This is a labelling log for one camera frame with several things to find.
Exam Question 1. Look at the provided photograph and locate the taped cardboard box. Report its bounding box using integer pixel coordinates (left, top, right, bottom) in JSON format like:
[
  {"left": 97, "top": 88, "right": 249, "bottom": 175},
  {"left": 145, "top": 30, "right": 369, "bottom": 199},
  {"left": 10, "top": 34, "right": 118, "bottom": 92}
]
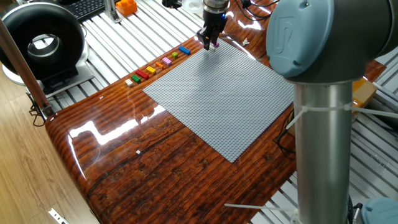
[{"left": 351, "top": 77, "right": 379, "bottom": 109}]

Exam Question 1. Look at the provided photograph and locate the aluminium profile post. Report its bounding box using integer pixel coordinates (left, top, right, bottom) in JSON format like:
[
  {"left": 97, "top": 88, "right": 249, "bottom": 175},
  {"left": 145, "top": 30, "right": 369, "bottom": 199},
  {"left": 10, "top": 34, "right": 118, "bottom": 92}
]
[{"left": 103, "top": 0, "right": 122, "bottom": 24}]

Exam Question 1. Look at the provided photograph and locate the black computer keyboard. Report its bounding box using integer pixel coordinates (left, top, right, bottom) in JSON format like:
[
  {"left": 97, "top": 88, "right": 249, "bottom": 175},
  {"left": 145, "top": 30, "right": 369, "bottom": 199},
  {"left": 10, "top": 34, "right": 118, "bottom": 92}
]
[{"left": 60, "top": 0, "right": 118, "bottom": 22}]

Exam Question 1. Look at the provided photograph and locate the brown slanted post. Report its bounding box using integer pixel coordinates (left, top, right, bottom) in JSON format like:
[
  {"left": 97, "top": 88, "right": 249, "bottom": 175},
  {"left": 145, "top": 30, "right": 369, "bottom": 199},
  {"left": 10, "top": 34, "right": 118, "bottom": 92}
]
[{"left": 0, "top": 18, "right": 54, "bottom": 118}]

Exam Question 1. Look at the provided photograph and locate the long red Lego brick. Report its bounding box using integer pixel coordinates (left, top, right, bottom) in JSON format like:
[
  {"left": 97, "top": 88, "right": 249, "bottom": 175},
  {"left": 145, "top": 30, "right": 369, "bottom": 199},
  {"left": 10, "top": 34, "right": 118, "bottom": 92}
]
[{"left": 135, "top": 68, "right": 150, "bottom": 81}]

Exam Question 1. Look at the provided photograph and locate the orange Duplo brick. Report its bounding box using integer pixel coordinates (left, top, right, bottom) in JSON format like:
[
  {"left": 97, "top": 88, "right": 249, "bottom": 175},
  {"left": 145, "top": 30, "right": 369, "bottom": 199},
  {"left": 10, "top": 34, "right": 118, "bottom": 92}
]
[{"left": 115, "top": 0, "right": 138, "bottom": 17}]

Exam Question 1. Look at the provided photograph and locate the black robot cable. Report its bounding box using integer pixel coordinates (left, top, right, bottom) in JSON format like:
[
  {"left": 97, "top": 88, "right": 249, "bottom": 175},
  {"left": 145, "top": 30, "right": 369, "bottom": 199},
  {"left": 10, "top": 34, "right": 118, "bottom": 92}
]
[
  {"left": 272, "top": 108, "right": 296, "bottom": 156},
  {"left": 234, "top": 0, "right": 280, "bottom": 21}
]

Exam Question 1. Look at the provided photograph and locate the metal floor bracket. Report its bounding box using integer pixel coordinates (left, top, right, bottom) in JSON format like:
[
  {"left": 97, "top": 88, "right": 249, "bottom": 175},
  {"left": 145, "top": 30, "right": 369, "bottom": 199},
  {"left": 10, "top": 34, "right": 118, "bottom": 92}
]
[{"left": 48, "top": 207, "right": 70, "bottom": 224}]

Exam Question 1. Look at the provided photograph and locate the white tape roll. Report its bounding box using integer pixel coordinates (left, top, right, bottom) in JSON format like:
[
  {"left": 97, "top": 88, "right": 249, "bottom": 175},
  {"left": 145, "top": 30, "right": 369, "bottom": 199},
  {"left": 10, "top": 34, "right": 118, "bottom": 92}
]
[{"left": 182, "top": 0, "right": 205, "bottom": 14}]

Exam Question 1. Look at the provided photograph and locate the black ring-shaped device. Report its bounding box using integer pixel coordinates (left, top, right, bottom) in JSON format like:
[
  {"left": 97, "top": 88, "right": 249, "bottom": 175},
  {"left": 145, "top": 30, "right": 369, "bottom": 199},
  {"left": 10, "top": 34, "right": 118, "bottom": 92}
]
[{"left": 0, "top": 1, "right": 96, "bottom": 98}]

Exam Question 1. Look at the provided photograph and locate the white zip tie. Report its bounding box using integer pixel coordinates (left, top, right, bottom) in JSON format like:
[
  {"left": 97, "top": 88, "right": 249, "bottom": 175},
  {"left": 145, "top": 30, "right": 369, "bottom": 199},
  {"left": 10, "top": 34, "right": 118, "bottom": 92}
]
[
  {"left": 223, "top": 203, "right": 299, "bottom": 214},
  {"left": 285, "top": 103, "right": 398, "bottom": 131}
]

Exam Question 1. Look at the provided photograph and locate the grey Lego baseplate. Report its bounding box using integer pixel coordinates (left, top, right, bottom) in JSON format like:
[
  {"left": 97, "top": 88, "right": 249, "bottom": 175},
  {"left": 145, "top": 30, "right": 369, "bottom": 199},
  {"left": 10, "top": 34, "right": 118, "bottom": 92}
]
[{"left": 142, "top": 39, "right": 295, "bottom": 164}]

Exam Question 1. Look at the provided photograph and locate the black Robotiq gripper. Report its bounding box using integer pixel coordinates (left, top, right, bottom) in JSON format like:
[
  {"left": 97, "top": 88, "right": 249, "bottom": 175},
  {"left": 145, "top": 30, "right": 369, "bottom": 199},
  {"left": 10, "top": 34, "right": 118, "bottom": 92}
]
[{"left": 197, "top": 11, "right": 228, "bottom": 51}]

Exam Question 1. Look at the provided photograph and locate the black round object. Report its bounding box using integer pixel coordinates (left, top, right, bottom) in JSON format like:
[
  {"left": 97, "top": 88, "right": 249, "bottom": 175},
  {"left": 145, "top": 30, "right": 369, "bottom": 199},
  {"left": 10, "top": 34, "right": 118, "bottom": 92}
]
[{"left": 161, "top": 0, "right": 183, "bottom": 9}]

